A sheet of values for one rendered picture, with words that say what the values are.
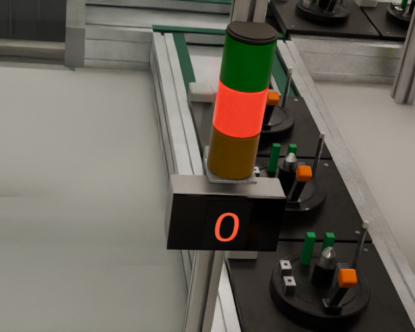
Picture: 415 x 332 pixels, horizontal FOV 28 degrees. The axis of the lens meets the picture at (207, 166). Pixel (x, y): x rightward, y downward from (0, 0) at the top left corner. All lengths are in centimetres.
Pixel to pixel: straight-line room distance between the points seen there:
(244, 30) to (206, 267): 31
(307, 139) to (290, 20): 60
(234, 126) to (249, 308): 39
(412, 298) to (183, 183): 50
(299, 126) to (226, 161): 77
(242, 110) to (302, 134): 77
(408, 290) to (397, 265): 5
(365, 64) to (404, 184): 46
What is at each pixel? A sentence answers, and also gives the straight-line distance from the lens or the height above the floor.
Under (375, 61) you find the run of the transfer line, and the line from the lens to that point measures 208.
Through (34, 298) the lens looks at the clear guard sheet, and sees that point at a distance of 100.
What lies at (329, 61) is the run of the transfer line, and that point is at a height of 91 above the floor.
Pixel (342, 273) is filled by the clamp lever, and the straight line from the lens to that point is 107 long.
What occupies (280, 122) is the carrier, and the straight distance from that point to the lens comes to 155.
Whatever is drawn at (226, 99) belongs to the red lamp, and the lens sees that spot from 80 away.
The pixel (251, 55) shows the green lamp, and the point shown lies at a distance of 78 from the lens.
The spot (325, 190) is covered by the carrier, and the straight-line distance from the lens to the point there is 137.
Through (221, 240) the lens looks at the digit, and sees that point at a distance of 89.
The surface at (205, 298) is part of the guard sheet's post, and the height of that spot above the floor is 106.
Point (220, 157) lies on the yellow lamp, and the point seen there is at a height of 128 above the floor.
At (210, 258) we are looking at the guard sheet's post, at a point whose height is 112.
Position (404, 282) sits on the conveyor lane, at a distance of 128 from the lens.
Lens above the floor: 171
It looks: 32 degrees down
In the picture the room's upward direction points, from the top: 8 degrees clockwise
